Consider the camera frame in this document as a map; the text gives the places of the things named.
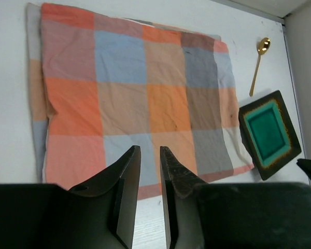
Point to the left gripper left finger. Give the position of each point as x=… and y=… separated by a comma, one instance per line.
x=103, y=207

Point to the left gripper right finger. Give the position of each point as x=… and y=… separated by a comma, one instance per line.
x=181, y=217

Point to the orange blue checkered cloth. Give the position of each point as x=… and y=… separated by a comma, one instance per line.
x=99, y=85

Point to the green square plate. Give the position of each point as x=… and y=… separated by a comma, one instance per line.
x=270, y=135

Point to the gold spoon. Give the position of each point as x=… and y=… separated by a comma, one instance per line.
x=262, y=47

